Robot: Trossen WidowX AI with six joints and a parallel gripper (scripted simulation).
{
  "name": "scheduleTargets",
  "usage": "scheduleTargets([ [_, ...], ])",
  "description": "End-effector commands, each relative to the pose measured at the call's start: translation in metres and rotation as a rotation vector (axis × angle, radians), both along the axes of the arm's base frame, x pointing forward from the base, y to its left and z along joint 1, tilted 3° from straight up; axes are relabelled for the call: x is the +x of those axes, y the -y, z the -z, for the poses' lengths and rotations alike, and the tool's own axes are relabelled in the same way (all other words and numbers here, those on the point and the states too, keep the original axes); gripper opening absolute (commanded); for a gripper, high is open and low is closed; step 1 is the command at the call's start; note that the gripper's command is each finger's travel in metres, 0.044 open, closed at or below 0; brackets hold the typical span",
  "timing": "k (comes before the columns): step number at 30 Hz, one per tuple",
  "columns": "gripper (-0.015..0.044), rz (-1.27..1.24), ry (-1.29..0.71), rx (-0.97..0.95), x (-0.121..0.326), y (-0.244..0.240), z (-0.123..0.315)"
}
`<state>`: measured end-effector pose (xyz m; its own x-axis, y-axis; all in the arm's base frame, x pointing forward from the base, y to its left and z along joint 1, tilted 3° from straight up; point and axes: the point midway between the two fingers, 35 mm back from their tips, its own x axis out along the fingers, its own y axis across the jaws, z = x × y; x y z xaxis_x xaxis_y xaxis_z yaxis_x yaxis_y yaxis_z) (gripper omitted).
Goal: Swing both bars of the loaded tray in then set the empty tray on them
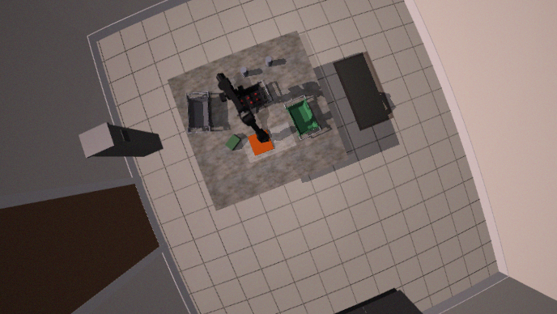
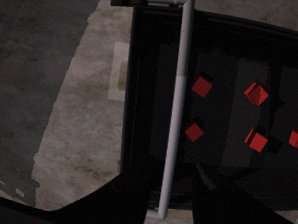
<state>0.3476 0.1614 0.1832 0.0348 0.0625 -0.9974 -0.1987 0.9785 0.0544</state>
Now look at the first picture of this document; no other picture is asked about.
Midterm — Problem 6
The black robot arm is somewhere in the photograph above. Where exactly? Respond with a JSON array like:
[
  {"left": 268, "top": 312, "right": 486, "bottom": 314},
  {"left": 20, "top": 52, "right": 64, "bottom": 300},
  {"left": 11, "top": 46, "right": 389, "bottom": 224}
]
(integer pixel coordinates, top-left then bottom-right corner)
[{"left": 216, "top": 73, "right": 269, "bottom": 143}]

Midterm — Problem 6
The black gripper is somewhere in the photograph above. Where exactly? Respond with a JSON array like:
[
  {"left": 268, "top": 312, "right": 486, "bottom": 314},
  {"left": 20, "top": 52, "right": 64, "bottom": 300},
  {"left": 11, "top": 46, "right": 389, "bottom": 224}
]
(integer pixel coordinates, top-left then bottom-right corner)
[{"left": 219, "top": 86, "right": 245, "bottom": 102}]

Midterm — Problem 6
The small green block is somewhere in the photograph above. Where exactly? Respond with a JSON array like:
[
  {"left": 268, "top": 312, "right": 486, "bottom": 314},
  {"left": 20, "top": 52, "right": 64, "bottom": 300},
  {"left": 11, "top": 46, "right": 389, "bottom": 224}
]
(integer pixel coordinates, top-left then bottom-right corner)
[{"left": 225, "top": 134, "right": 240, "bottom": 151}]

